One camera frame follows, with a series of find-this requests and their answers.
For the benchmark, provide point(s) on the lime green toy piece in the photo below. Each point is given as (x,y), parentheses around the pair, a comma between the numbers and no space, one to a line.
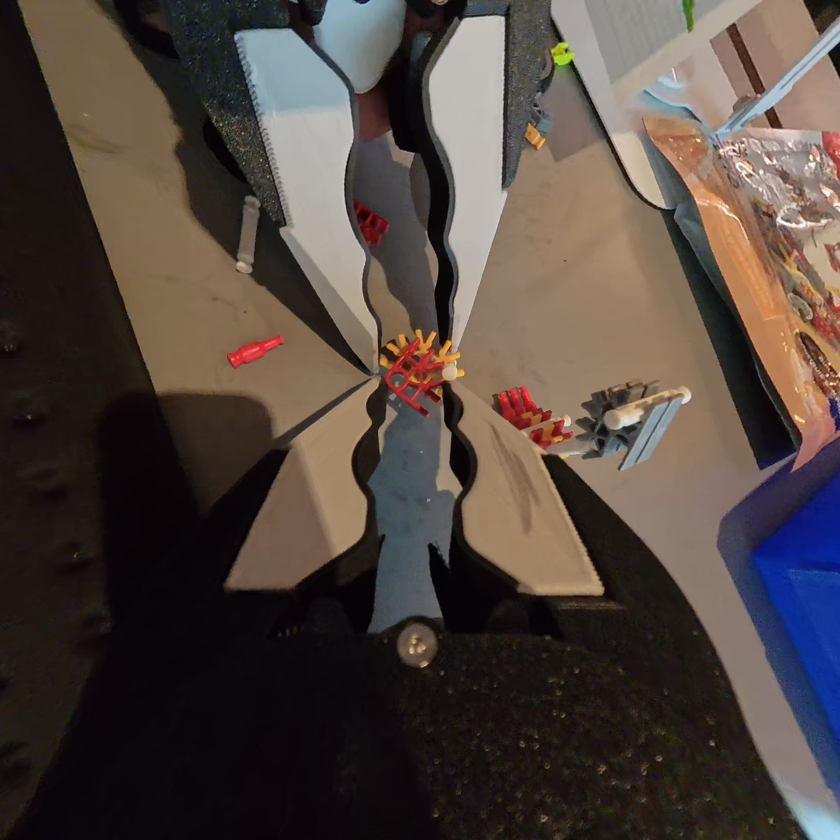
(561,54)

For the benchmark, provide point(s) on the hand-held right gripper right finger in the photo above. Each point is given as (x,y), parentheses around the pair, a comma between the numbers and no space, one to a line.
(525,525)

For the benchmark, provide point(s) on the short red toy rod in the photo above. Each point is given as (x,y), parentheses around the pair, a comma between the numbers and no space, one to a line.
(253,352)

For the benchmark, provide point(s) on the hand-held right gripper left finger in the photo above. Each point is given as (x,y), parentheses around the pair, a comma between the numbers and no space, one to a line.
(308,518)

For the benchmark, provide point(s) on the shiny plastic bag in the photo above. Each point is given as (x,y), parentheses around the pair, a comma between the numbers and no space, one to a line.
(735,249)

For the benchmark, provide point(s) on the red fan connector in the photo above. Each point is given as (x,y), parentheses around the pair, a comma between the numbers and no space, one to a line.
(369,222)
(410,388)

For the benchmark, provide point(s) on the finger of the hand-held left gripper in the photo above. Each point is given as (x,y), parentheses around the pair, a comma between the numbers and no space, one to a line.
(308,144)
(476,131)

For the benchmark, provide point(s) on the white document stand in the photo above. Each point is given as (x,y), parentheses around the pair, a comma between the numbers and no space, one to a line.
(623,151)

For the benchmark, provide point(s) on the long yellow toy rod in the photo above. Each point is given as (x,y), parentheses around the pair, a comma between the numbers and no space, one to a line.
(535,138)

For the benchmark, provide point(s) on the yellow fan connector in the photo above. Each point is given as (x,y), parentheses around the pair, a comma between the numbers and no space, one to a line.
(394,346)

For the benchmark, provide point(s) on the small red toy assembly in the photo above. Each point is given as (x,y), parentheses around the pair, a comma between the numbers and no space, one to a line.
(515,403)

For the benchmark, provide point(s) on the small blue plastic bin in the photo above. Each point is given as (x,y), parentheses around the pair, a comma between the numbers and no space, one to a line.
(807,590)

